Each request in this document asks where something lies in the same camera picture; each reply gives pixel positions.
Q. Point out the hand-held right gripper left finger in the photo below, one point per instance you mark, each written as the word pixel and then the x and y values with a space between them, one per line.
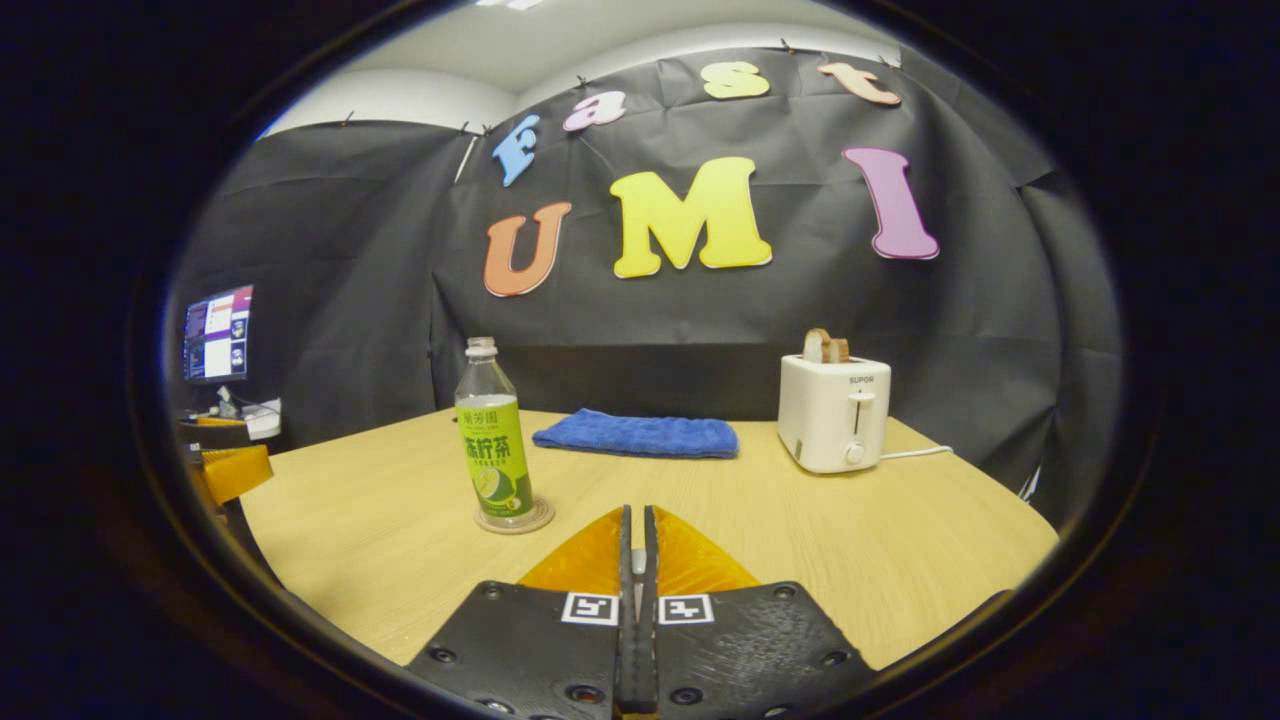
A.
pixel 530 650

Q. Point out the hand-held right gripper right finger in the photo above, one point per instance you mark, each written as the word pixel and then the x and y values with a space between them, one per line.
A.
pixel 750 650

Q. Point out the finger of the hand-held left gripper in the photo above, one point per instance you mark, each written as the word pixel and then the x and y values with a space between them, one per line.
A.
pixel 215 435
pixel 235 472

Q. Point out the round wooden coaster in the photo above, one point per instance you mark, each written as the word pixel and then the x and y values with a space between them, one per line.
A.
pixel 540 520

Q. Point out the green label water bottle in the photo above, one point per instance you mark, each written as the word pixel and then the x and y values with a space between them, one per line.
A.
pixel 492 445

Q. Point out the small white box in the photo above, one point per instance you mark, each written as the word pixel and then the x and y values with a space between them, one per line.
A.
pixel 263 420

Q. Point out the computer monitor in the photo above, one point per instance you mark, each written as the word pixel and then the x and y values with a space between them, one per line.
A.
pixel 218 333

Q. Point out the blue folded towel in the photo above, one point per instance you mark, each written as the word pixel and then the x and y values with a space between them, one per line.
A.
pixel 635 435

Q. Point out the white toaster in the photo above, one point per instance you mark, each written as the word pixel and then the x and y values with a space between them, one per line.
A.
pixel 830 415

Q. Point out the bread slice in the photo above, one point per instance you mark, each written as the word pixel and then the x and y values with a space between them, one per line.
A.
pixel 825 347

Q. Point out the white lattice panel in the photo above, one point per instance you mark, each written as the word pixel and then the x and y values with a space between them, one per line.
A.
pixel 1029 485

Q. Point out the ceiling light panel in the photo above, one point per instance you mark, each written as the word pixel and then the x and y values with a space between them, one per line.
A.
pixel 510 3

